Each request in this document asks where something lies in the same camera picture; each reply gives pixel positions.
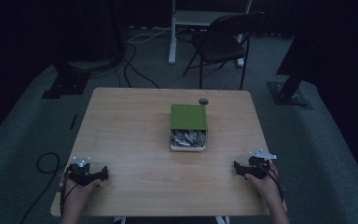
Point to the small grey round cap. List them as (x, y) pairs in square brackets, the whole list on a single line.
[(203, 101)]

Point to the white table leg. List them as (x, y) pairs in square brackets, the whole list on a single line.
[(223, 220), (119, 220)]

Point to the dark curtain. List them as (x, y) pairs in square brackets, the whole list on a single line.
[(15, 46), (338, 46)]

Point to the pile of grey metal pieces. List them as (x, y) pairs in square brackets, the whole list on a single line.
[(188, 137)]

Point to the white desk frame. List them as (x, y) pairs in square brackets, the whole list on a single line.
[(199, 18)]

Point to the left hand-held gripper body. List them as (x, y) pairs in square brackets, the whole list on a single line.
[(80, 174)]

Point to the person's right hand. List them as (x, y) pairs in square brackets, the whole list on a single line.
[(265, 185)]

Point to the person's left hand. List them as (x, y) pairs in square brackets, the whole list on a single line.
[(79, 194)]

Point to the small black stick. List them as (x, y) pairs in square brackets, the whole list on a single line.
[(73, 122)]

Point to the white box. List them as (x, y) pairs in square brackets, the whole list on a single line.
[(188, 148)]

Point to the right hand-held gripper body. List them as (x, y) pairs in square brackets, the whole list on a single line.
[(256, 166)]

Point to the black folding chair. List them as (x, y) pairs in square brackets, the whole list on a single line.
[(220, 46)]

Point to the black stand base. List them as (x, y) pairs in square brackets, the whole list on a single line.
[(287, 93), (66, 84)]

